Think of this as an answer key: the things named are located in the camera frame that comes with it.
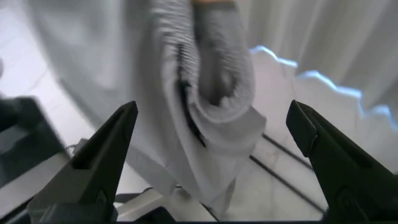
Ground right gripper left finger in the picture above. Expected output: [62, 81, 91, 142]
[26, 100, 139, 223]

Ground pale grey shorts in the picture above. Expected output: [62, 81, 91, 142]
[27, 0, 268, 218]

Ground black clothes rack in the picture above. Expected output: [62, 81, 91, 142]
[198, 133, 328, 222]

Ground white curtain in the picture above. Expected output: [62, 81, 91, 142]
[239, 0, 398, 131]

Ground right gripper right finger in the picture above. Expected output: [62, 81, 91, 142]
[285, 99, 398, 223]

